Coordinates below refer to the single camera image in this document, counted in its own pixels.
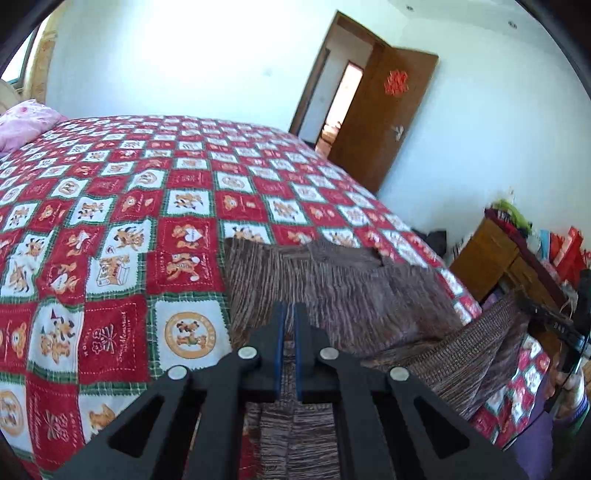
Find pink pillow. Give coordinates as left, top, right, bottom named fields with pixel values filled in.
left=0, top=99, right=68, bottom=153

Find brown wooden door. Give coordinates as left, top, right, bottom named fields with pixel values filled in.
left=329, top=44, right=439, bottom=195

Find red checkered printed quilt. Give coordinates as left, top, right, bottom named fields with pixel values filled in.
left=0, top=115, right=555, bottom=480

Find green cloth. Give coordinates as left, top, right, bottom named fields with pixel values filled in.
left=492, top=198, right=533, bottom=228

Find red paper door decoration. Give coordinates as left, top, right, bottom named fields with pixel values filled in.
left=384, top=70, right=413, bottom=97

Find black bag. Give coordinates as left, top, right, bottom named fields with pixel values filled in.
left=424, top=229, right=448, bottom=265

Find red gift bags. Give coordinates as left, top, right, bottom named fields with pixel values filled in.
left=549, top=226, right=591, bottom=280

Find person's right hand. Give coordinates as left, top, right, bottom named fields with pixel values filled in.
left=555, top=360, right=591, bottom=417

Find brown door frame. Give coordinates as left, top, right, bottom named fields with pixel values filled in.
left=288, top=11, right=392, bottom=153

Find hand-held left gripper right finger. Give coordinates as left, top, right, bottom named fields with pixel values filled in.
left=294, top=301, right=533, bottom=480

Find yellow curtain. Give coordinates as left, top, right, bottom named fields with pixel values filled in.
left=24, top=21, right=58, bottom=104

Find cream wooden headboard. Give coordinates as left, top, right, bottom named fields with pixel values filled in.
left=0, top=78, right=20, bottom=112

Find brown wooden desk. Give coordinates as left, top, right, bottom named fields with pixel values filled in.
left=450, top=216, right=575, bottom=344

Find black cable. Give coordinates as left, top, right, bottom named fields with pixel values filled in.
left=547, top=339, right=589, bottom=418

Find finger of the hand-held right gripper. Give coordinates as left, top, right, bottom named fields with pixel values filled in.
left=515, top=286, right=585, bottom=345

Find window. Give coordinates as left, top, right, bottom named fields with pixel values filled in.
left=4, top=32, right=38, bottom=89

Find dark red cloth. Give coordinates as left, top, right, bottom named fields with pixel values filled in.
left=484, top=208, right=532, bottom=238

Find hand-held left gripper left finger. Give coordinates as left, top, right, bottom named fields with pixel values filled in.
left=46, top=301, right=286, bottom=480

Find brown knit sweater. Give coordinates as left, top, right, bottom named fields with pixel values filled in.
left=224, top=237, right=531, bottom=480

